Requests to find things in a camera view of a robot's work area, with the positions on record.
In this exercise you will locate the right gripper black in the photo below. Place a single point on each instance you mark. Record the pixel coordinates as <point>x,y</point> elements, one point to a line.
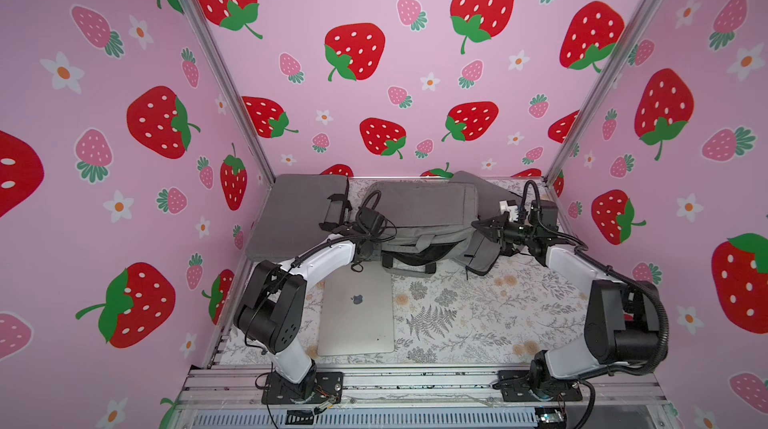
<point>500,231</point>

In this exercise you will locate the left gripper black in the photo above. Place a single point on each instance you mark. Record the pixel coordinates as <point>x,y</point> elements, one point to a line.
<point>377,239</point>

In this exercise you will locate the large grey backpack bag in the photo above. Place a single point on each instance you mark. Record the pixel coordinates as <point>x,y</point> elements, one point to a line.
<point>434,222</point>

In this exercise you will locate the grey laptop bag with handles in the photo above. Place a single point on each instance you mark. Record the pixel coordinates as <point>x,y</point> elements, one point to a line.
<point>300,212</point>

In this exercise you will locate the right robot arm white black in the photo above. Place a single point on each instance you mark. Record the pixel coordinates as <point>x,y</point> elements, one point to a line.
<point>626,328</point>

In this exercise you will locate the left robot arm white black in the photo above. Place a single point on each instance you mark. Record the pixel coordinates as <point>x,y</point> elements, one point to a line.
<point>270,311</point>

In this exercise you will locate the grey laptop sleeve at back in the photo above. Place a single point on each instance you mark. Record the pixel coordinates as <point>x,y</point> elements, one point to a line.
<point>489,195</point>

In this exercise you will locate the silver apple laptop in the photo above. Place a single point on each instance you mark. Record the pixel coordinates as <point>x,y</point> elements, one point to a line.
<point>357,312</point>

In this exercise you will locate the floral table mat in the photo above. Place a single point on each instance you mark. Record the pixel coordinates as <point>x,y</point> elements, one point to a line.
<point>456,317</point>

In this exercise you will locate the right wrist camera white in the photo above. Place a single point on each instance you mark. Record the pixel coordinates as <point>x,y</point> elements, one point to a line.
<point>515,210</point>

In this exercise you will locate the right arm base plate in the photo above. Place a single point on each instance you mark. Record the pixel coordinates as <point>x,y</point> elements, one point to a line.
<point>521,386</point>

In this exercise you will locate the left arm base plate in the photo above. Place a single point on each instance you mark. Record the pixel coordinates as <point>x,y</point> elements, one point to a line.
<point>316,389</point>

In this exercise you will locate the aluminium front rail frame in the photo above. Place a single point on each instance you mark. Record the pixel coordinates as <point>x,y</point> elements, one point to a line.
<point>410,396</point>

